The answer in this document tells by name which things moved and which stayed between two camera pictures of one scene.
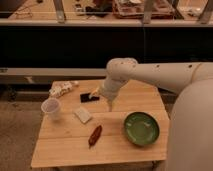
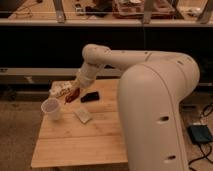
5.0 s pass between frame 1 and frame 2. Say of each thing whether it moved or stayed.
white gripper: moved
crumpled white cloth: stayed
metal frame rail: stayed
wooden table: stayed
